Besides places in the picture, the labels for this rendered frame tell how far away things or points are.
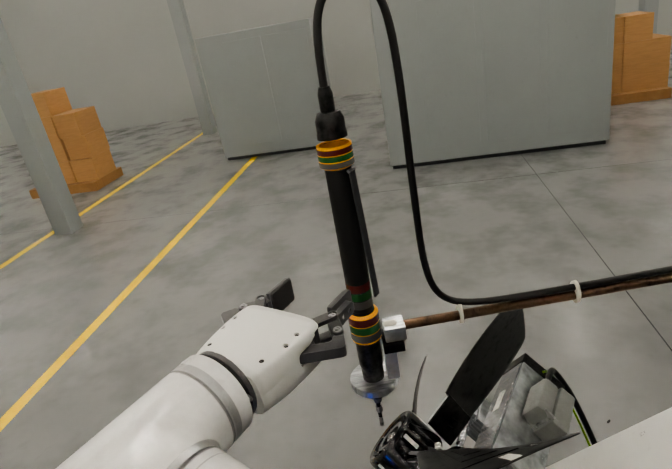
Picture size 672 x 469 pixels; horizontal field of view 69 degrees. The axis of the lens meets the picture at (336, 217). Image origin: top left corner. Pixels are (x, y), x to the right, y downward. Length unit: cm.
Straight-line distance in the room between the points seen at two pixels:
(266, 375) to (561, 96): 608
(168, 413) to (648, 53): 859
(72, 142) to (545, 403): 826
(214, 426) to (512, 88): 597
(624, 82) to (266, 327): 841
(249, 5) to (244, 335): 1283
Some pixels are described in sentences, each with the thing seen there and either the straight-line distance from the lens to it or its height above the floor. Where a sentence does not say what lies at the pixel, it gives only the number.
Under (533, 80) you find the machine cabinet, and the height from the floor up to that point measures 87.
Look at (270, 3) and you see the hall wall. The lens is 1309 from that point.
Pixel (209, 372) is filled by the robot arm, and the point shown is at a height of 170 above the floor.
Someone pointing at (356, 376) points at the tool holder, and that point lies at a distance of 77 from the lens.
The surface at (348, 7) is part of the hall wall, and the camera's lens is 1276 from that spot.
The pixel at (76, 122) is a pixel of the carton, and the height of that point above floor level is 108.
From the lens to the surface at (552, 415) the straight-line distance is 115.
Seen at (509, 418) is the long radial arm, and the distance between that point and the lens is 115.
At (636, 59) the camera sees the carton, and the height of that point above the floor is 61.
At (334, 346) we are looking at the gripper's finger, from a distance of 49.
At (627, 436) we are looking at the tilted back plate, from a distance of 103.
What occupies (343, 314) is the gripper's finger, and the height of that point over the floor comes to 166.
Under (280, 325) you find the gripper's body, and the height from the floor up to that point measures 168.
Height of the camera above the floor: 196
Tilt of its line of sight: 22 degrees down
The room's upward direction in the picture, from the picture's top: 10 degrees counter-clockwise
